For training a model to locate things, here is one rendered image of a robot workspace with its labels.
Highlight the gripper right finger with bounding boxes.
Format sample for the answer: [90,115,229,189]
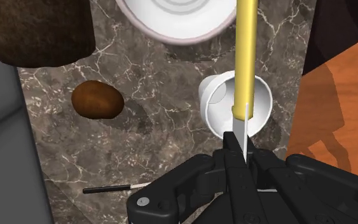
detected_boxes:
[247,139,358,224]

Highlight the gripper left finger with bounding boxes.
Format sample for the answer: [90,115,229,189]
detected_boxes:
[125,131,268,224]

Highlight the yellow handled knife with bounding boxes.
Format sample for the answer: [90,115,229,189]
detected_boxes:
[231,0,259,165]

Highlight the white cup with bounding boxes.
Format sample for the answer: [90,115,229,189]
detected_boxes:
[198,70,273,140]

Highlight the dark marble table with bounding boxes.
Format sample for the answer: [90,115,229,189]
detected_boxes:
[17,0,318,224]

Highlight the brown potato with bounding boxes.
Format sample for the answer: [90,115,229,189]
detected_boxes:
[71,80,125,120]

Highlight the white bowl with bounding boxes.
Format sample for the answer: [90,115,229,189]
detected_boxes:
[114,0,238,46]

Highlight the grey sofa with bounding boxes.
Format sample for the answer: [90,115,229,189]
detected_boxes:
[0,45,55,224]

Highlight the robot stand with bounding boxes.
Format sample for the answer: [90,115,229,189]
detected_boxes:
[0,0,97,68]

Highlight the black handled thin utensil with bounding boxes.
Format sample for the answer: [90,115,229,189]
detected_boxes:
[82,181,152,195]

